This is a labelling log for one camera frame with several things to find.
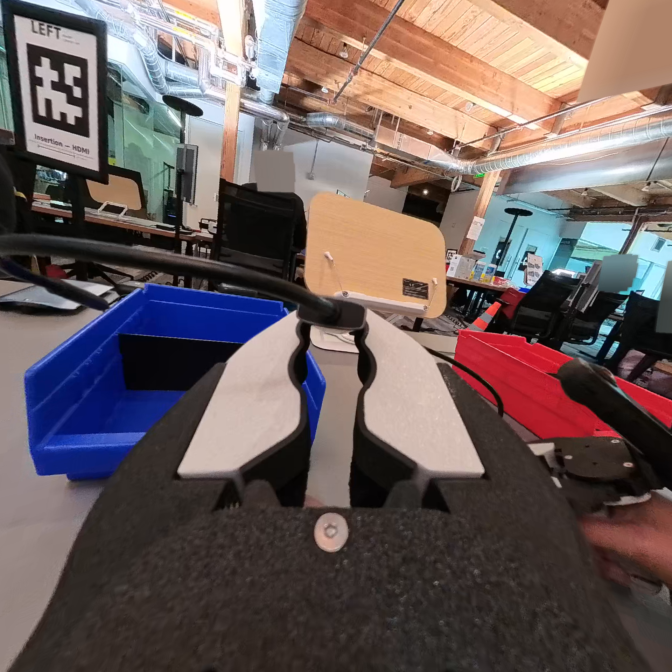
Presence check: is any grey desk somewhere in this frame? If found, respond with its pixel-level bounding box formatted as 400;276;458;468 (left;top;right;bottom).
0;307;672;672

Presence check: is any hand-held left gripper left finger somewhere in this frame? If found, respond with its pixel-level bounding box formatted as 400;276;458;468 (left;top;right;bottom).
177;310;312;507

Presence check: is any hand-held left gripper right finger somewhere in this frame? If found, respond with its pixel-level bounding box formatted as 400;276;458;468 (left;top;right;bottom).
351;310;485;509

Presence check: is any black framed printed sign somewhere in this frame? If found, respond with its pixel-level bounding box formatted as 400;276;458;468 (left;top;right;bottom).
2;0;109;184

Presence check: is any wooden table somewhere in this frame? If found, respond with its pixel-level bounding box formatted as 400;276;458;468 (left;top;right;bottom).
31;202;216;242
446;275;518;295

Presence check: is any orange traffic cone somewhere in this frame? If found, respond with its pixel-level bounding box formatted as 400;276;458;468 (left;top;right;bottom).
469;302;502;333

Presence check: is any black office chair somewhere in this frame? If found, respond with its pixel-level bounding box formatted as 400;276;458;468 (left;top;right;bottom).
567;291;641;347
212;178;295;295
504;270;583;342

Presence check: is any person's right hand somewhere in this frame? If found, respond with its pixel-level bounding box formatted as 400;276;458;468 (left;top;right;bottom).
580;491;672;583

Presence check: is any black bin divider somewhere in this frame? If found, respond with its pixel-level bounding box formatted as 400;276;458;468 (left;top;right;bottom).
118;333;247;392

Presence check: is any thick black cable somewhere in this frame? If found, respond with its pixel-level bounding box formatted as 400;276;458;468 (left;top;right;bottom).
0;232;347;330

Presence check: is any red plastic bin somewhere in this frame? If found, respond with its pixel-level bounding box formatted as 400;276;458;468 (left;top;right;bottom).
453;330;672;439

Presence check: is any silver ventilation duct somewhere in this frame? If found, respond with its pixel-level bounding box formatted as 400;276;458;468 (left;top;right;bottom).
252;0;308;103

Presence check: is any dark blurred cable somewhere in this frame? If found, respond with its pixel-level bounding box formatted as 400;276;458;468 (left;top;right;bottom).
0;254;111;312

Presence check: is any blue plastic bin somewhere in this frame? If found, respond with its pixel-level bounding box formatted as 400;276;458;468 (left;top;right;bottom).
23;283;326;481

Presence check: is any black floor lamp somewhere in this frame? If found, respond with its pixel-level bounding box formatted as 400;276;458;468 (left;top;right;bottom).
504;207;531;268
163;94;203;237

